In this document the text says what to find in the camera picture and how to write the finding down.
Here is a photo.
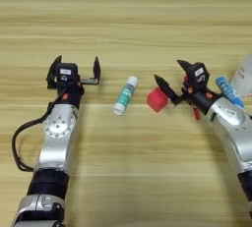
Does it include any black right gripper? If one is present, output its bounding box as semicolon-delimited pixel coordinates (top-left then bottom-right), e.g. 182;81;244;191
153;59;222;115

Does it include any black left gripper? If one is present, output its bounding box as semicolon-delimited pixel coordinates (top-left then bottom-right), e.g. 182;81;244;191
45;54;102;109

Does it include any red cube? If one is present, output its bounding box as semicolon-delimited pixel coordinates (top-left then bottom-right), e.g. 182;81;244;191
146;86;169;113

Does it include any blue glue stick tube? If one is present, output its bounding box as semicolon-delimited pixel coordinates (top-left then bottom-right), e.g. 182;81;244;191
215;76;246;109

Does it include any clear water bottle red cap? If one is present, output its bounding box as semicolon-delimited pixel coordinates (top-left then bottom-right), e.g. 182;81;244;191
228;53;252;98

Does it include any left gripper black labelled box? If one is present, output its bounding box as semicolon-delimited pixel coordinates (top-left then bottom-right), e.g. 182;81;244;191
55;62;80;85

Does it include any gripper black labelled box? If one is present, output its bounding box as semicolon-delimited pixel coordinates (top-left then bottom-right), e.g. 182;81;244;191
55;62;80;85
188;61;211;89

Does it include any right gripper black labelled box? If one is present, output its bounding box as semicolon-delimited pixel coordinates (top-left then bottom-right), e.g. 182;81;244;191
188;61;211;89

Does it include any red and black marker pen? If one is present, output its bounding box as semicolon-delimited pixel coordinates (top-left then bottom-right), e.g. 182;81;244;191
192;104;202;121

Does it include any green and white glue stick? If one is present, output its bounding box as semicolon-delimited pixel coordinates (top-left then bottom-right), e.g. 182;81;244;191
112;75;140;117

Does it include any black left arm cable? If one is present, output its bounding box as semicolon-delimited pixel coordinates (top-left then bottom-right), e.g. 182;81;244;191
11;95;63;173

